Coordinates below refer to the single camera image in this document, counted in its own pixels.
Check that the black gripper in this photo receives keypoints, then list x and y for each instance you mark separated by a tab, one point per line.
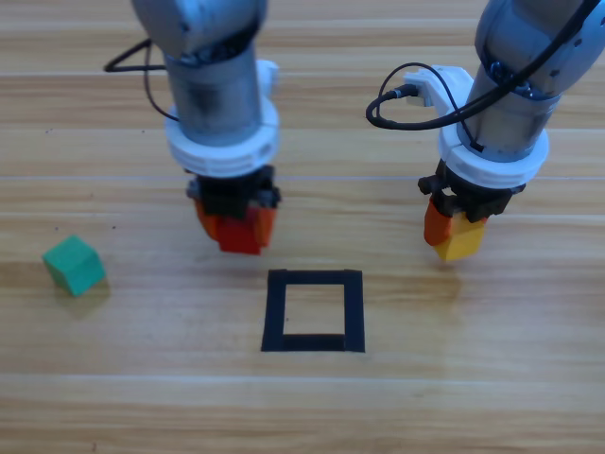
477	201
227	194

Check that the red wooden block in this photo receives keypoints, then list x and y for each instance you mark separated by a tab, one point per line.
238	236

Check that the yellow wooden block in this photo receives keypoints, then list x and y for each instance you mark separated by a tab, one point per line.
461	243

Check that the green wooden block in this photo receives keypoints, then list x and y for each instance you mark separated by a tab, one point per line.
73	265

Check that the black tape square outline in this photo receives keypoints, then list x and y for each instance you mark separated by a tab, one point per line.
274	312

